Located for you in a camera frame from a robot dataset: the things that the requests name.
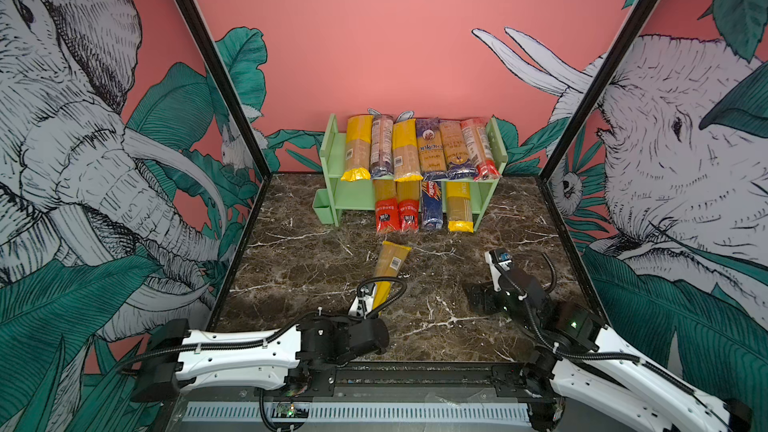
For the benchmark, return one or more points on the red-ended spaghetti bag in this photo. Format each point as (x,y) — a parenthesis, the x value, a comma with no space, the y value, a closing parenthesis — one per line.
(478,146)

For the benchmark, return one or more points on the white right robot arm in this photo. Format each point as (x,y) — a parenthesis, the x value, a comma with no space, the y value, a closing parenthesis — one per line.
(578,356)

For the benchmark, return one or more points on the black right corner post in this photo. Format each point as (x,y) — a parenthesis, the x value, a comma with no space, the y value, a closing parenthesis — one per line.
(631,28)

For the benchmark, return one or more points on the red spaghetti bag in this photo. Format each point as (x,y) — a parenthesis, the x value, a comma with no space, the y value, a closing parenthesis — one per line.
(408,197)
(386,206)

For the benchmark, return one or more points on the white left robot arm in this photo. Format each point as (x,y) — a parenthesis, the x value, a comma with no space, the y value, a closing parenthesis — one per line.
(290,360)

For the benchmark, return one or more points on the black corner post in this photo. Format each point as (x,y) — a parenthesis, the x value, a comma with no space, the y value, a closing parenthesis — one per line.
(214,64)
(631,28)

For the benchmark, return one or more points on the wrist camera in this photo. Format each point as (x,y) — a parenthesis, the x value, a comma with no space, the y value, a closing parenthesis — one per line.
(363,301)
(500,263)

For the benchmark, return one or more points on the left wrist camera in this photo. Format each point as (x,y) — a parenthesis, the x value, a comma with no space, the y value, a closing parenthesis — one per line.
(363,301)

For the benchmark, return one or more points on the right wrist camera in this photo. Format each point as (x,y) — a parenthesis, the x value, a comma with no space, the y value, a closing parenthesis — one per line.
(500,263)

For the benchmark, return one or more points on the blue barilla spaghetti box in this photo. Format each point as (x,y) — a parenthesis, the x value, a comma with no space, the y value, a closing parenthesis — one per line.
(431,206)

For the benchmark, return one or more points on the ankara blue yellow spaghetti bag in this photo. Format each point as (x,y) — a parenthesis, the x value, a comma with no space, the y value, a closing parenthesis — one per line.
(430,149)

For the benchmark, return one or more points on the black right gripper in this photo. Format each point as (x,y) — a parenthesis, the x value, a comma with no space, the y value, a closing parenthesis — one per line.
(473,298)

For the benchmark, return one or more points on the white vented strip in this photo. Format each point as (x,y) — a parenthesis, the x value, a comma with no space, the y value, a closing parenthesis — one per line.
(513,414)

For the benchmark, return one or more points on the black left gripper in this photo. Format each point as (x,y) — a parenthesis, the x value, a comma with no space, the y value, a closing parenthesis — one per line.
(376,319)

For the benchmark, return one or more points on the green two-tier shelf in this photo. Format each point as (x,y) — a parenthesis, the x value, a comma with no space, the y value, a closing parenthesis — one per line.
(339,196)

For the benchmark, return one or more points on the blue-ended chinese label spaghetti bag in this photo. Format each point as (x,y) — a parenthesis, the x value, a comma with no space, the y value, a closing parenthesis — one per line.
(458,162)

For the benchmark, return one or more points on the black left corner post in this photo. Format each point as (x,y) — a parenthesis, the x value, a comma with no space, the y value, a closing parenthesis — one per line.
(214,64)

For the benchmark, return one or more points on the yellow pastatime spaghetti bag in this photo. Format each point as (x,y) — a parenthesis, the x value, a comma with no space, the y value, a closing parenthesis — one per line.
(458,207)

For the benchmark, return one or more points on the yellow-top spaghetti bag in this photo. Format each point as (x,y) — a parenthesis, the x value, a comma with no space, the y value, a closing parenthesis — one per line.
(405,152)

